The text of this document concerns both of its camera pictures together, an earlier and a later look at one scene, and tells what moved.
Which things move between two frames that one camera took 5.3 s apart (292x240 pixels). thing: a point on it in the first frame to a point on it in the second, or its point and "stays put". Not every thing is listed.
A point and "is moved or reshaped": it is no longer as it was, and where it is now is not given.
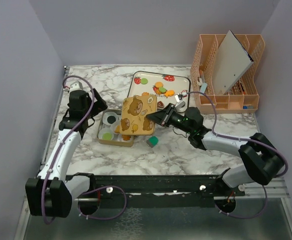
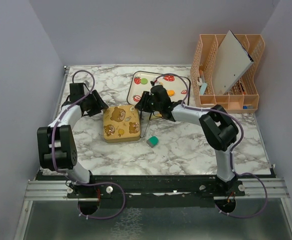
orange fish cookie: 170,93 stays put
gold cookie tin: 108,125 is moved or reshaped
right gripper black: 163,117 to 141,105
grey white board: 235,60 stays put
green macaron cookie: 144,81 stays put
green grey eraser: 153,141 stays put
